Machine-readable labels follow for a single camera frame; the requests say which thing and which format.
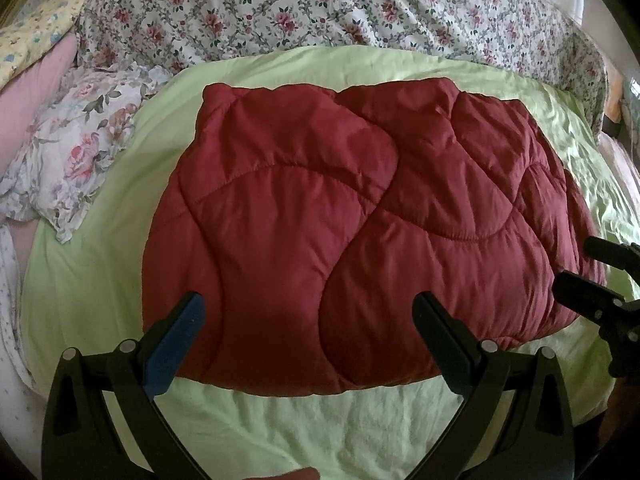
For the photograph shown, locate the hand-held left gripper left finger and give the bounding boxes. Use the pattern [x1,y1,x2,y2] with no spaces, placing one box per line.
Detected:
[41,291,207,480]

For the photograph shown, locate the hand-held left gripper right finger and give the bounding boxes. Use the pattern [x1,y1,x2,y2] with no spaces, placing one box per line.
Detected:
[412,291,576,480]

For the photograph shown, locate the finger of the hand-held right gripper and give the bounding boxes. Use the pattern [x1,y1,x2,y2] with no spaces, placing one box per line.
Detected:
[584,236,640,267]
[552,271,626,325]

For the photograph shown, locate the red quilted comforter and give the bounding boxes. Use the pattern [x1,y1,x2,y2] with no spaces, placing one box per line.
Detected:
[141,77,608,398]

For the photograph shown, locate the light green bed sheet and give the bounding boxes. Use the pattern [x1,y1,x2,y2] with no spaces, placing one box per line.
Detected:
[22,45,640,480]

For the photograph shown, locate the white small-flower sheet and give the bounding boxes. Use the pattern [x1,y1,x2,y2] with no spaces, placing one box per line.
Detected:
[0,222,48,411]

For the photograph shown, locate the large-flower floral pillow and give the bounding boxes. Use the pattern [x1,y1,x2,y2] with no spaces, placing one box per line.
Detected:
[0,62,171,243]

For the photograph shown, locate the pink pillow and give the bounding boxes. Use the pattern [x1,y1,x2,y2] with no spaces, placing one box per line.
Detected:
[0,35,81,161]

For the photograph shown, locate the yellow floral pillow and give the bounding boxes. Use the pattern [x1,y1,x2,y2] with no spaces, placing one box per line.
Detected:
[0,0,93,92]

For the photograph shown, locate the small-rose floral quilt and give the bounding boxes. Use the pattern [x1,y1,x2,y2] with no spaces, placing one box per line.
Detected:
[75,0,608,128]

